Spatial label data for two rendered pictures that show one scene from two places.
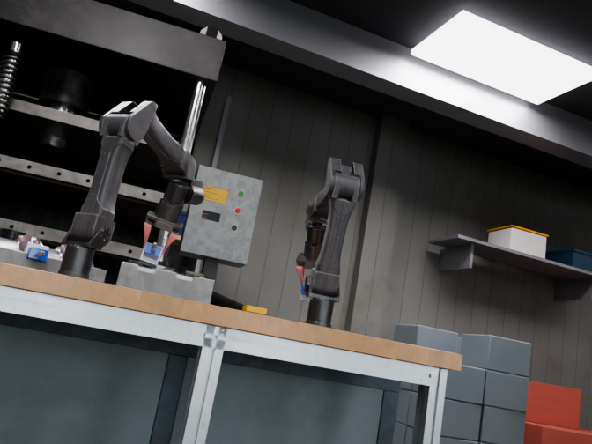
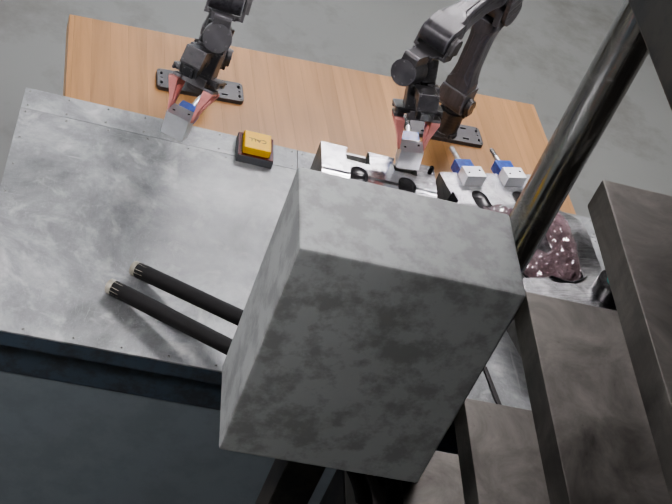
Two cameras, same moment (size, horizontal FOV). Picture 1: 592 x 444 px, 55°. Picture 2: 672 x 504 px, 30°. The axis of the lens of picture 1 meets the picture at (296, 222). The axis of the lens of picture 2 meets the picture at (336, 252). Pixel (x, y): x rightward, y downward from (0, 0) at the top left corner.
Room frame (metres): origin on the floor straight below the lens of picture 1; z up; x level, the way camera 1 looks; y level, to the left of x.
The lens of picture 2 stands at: (3.83, 0.20, 2.44)
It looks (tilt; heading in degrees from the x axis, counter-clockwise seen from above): 39 degrees down; 177
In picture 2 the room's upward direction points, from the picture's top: 23 degrees clockwise
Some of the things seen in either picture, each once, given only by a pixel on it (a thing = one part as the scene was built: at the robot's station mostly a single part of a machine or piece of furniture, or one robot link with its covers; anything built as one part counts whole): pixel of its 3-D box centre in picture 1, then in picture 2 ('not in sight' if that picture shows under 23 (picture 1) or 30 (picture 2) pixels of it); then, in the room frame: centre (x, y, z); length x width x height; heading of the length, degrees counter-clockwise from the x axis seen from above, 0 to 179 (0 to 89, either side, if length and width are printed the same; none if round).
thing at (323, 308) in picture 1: (319, 314); (203, 74); (1.47, -0.10, 0.84); 0.20 x 0.07 x 0.08; 109
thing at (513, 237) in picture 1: (516, 244); not in sight; (5.35, -2.15, 2.11); 0.45 x 0.38 x 0.25; 109
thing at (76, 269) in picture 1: (76, 263); (448, 119); (1.27, 0.46, 0.84); 0.20 x 0.07 x 0.08; 109
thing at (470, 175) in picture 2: not in sight; (462, 166); (1.46, 0.52, 0.86); 0.13 x 0.05 x 0.05; 31
